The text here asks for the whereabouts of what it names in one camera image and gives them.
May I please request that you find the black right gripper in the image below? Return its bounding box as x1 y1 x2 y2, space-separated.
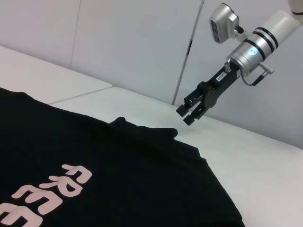
176 65 240 126

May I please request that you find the black shirt with FREE print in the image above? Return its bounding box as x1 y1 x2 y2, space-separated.
0 87 246 227

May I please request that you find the dark right arm cable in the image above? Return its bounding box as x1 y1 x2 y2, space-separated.
241 70 264 86

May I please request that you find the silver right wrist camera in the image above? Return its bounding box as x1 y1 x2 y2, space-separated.
209 2 244 44

